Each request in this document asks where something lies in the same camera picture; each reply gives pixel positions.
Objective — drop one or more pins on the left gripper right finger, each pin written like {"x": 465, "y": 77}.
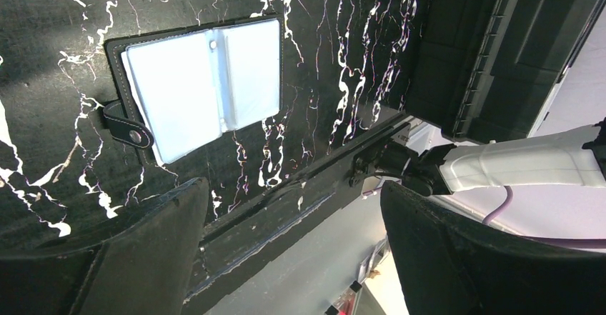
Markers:
{"x": 450, "y": 264}

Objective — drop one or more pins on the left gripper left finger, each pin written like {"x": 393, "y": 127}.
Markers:
{"x": 137, "y": 263}

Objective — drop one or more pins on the black leather card holder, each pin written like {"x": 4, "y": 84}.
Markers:
{"x": 181, "y": 89}

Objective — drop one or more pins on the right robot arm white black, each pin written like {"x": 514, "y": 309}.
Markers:
{"x": 574, "y": 157}

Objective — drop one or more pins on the black toolbox clear lids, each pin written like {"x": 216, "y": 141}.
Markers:
{"x": 487, "y": 70}

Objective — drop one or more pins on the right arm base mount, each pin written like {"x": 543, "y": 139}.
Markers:
{"x": 387, "y": 158}

